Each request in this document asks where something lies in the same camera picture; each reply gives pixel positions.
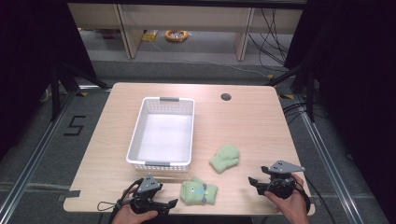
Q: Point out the plain green fuzzy sock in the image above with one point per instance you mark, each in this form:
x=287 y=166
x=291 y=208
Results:
x=225 y=157

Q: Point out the green fuzzy sock face print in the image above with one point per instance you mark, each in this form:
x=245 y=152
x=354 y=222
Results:
x=193 y=194

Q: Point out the dark round table grommet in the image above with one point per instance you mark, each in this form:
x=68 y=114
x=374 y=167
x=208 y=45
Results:
x=226 y=96

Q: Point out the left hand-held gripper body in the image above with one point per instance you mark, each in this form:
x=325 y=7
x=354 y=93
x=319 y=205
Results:
x=148 y=185

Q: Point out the person's right hand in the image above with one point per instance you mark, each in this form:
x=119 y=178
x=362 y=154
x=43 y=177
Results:
x=294 y=208

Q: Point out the person's left hand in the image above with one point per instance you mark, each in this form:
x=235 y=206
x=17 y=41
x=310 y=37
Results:
x=132 y=217

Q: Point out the black curtain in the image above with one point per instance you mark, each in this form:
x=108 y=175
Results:
x=31 y=46
x=358 y=77

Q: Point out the grey tape strip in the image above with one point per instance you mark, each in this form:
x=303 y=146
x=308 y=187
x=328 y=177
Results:
x=72 y=193

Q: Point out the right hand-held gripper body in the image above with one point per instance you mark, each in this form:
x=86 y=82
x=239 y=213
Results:
x=281 y=185

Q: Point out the black metal stand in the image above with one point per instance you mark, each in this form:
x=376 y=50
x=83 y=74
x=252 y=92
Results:
x=56 y=93
x=309 y=93

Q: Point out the yellow packet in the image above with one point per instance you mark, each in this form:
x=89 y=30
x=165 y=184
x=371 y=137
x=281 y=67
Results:
x=150 y=36

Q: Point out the white perforated plastic basket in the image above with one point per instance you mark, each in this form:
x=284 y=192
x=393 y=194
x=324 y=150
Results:
x=162 y=137

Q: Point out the light wooden shelf unit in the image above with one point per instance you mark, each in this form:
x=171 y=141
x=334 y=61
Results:
x=134 y=37

